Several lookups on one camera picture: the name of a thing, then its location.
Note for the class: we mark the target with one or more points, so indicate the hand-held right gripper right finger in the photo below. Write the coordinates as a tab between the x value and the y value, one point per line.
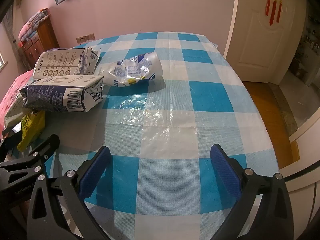
225	172

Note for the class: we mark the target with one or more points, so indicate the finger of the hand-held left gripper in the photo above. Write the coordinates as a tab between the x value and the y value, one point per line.
11	136
47	146

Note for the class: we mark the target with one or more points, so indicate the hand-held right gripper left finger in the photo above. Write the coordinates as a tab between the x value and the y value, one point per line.
95	171

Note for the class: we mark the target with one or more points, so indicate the yellow printed snack packet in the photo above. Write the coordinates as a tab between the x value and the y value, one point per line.
31	127

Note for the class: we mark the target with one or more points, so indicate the white milk carton gold medals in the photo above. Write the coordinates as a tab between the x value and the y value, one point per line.
60	62

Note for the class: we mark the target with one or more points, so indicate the pink bed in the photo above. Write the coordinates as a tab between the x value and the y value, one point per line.
10	97

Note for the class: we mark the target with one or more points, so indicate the dark blue barcode milk carton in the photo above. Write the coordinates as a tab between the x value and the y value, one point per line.
55	95

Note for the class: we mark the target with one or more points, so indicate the blue checked tablecloth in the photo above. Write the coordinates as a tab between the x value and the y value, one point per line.
175	135

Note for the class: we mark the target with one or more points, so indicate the wooden cabinet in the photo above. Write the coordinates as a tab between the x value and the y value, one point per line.
42	42

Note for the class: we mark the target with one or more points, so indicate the crumpled white blue plastic bag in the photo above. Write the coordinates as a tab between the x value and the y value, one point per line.
130	70

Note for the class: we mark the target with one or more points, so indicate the grey curtain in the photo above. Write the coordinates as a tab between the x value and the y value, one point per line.
10	27

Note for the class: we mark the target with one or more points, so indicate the folded blankets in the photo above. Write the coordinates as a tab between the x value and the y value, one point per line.
32	25

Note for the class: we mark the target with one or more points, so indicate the white door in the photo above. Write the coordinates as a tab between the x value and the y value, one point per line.
262	42

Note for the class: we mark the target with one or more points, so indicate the cluttered storage shelf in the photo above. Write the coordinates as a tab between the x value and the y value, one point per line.
308	47

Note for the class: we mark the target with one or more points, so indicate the wall socket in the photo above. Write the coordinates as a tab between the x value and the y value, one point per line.
86	38

